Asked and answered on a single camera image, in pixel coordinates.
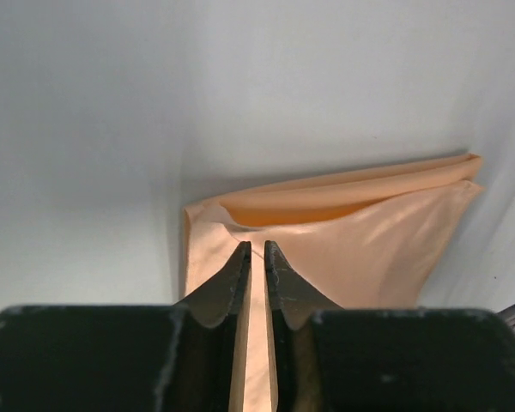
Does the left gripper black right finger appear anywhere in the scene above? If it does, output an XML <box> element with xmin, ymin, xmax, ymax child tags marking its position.
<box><xmin>264</xmin><ymin>240</ymin><xmax>341</xmax><ymax>411</ymax></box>

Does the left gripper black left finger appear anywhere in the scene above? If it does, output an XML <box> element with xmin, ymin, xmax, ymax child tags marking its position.
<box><xmin>171</xmin><ymin>242</ymin><xmax>251</xmax><ymax>411</ymax></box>

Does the orange cloth napkin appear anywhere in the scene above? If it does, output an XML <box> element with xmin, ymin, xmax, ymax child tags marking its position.
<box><xmin>184</xmin><ymin>154</ymin><xmax>482</xmax><ymax>411</ymax></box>

